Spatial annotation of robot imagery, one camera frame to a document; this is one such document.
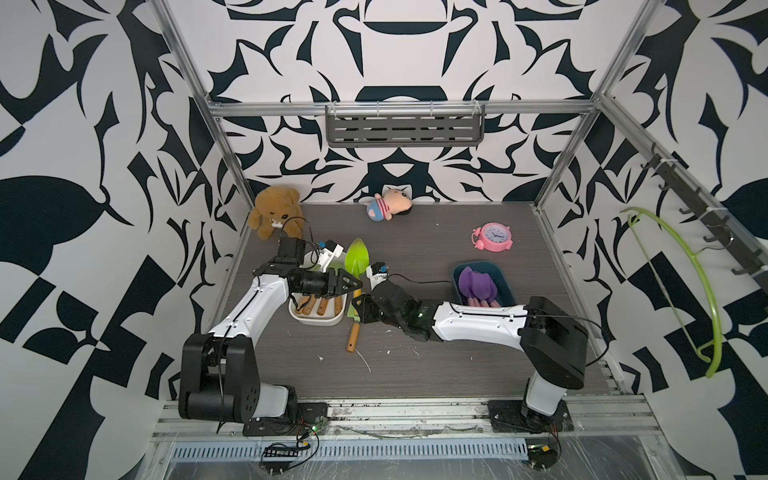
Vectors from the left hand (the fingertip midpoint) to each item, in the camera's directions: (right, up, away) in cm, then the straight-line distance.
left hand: (354, 283), depth 81 cm
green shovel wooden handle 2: (-11, -8, +10) cm, 17 cm away
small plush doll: (+8, +23, +30) cm, 39 cm away
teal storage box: (+45, -6, +12) cm, 47 cm away
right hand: (0, -4, 0) cm, 4 cm away
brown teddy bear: (-25, +22, +13) cm, 36 cm away
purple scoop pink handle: (+37, -3, +12) cm, 39 cm away
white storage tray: (-10, +7, -6) cm, 14 cm away
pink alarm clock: (+47, +13, +27) cm, 55 cm away
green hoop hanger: (+71, -12, -23) cm, 76 cm away
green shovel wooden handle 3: (0, -14, +6) cm, 15 cm away
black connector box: (+45, -39, -10) cm, 61 cm away
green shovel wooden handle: (-14, -8, +9) cm, 19 cm away
